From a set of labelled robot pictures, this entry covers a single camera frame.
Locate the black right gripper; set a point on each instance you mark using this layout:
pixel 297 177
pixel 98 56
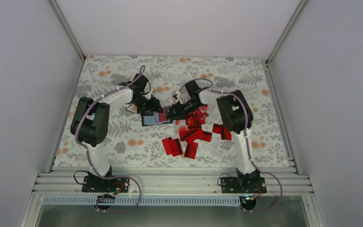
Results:
pixel 180 111

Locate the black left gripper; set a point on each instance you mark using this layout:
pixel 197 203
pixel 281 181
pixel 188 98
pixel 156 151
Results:
pixel 153 108

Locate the navy blue card holder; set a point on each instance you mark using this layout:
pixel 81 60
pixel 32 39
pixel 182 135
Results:
pixel 151 119

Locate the red chip card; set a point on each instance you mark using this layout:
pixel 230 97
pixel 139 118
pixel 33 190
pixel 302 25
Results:
pixel 196 118

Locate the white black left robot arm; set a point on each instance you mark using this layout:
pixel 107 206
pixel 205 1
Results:
pixel 90 124

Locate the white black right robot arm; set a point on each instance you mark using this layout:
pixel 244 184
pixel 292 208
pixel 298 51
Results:
pixel 236 117

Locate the red card pile centre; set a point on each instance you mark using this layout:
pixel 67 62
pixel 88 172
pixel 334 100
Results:
pixel 194 133

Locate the red card front left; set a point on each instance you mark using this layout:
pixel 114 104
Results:
pixel 166 145

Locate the red card front middle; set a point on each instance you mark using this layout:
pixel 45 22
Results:
pixel 176 147

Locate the red card front bottom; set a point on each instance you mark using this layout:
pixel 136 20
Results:
pixel 191 150

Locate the red card far right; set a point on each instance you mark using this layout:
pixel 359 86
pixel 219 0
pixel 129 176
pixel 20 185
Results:
pixel 222 131

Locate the floral patterned table cloth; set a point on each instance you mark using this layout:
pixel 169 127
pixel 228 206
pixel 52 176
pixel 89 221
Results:
pixel 129 144

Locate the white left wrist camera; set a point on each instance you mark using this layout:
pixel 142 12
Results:
pixel 149 94

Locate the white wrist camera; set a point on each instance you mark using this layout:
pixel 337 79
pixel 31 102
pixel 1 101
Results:
pixel 177 96
pixel 149 94

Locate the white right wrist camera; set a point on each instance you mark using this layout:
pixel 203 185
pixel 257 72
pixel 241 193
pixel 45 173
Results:
pixel 177 96

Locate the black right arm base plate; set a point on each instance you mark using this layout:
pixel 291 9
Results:
pixel 231 185

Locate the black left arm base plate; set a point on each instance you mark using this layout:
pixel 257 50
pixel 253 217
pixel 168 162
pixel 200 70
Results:
pixel 94 183

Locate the aluminium left corner post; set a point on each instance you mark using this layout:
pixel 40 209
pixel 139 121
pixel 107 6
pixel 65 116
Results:
pixel 67 29

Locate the aluminium corner post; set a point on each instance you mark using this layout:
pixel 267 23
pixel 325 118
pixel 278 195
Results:
pixel 67 29
pixel 291 22

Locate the aluminium front rail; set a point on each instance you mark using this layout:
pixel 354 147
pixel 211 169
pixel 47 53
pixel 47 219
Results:
pixel 174 181

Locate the grey slotted cable duct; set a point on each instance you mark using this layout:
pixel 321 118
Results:
pixel 124 200

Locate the aluminium right corner post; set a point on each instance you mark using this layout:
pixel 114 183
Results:
pixel 291 22

